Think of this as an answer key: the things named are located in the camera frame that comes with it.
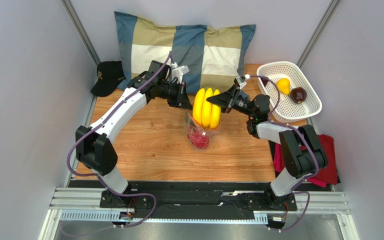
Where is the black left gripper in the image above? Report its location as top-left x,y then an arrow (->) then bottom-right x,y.
158,81 -> 194,112

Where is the yellow banana bunch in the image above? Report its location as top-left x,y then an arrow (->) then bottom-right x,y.
192,87 -> 221,130

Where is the clear orange zip bag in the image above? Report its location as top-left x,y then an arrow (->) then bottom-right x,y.
183,110 -> 221,151

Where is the red dragon fruit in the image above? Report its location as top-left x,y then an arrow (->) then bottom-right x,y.
187,125 -> 210,150

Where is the yellow lemon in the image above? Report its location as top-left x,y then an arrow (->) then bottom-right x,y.
275,78 -> 291,96

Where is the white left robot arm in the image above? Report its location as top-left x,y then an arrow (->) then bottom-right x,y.
75,60 -> 192,195

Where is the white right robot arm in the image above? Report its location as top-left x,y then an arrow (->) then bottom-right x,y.
207,85 -> 328,198

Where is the dark red small fruit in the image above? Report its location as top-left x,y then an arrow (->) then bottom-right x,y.
260,77 -> 269,87

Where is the plaid blue beige pillow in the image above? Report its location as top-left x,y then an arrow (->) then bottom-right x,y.
114,11 -> 257,95

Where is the black folded cloth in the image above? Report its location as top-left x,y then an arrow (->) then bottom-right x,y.
268,140 -> 276,159

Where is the white perforated plastic basket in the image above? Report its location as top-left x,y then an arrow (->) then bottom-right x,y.
256,61 -> 323,123

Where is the dark purple round fruit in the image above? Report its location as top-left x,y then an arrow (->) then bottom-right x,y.
289,87 -> 308,104

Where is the black baseball cap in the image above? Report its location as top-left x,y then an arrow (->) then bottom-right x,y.
90,61 -> 126,97

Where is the dark red folded cloth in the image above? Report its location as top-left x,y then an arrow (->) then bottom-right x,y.
273,133 -> 339,188

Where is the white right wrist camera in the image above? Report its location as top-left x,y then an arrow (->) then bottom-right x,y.
234,74 -> 251,91

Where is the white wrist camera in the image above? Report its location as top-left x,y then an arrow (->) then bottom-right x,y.
234,74 -> 251,91
170,62 -> 190,84

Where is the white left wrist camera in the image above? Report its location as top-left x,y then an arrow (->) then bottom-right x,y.
170,62 -> 190,84

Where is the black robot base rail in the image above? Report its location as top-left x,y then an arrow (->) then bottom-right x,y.
99,181 -> 298,220

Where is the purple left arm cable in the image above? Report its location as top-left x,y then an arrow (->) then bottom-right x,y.
66,50 -> 174,229

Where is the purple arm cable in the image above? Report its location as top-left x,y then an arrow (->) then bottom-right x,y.
250,74 -> 320,233
66,50 -> 174,229

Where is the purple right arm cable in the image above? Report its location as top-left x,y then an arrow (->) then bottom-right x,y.
250,74 -> 320,233

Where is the aluminium frame post right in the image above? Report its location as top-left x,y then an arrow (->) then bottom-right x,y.
296,0 -> 342,68

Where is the aluminium frame post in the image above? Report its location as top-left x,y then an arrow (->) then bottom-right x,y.
61,0 -> 101,66
296,0 -> 342,68

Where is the aluminium frame post left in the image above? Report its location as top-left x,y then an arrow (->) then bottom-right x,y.
61,0 -> 101,66

